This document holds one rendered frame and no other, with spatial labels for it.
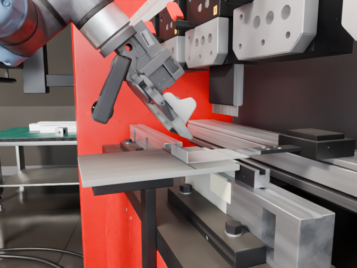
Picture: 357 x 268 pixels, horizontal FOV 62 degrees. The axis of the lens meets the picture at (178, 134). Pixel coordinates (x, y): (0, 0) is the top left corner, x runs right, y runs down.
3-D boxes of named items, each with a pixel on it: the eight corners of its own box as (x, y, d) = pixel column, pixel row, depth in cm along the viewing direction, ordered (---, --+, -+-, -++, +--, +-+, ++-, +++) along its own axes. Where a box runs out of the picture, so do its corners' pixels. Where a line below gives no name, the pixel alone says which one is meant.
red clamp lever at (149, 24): (142, 19, 82) (150, 39, 76) (156, 20, 83) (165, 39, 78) (141, 25, 83) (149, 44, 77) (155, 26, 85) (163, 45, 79)
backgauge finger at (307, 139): (222, 154, 67) (223, 132, 66) (312, 146, 76) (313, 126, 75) (254, 167, 56) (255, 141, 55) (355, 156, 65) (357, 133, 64)
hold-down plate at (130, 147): (119, 148, 129) (119, 141, 129) (132, 147, 131) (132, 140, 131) (135, 164, 101) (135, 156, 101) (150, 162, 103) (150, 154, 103)
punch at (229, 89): (208, 112, 64) (209, 67, 62) (217, 112, 65) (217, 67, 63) (232, 116, 55) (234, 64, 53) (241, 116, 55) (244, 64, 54)
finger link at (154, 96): (179, 115, 49) (143, 74, 48) (172, 121, 49) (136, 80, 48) (174, 117, 53) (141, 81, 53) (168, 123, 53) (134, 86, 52)
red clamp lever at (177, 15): (165, -1, 64) (177, 23, 58) (183, 1, 65) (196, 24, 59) (163, 7, 65) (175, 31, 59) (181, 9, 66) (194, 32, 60)
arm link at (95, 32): (80, 25, 44) (78, 34, 51) (102, 51, 45) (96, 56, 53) (118, -5, 45) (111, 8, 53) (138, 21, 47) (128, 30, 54)
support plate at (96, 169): (77, 159, 60) (77, 155, 59) (197, 150, 69) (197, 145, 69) (82, 187, 43) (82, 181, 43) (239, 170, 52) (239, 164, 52)
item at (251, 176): (202, 160, 67) (202, 147, 67) (213, 159, 68) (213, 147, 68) (254, 188, 49) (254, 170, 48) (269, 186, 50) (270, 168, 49)
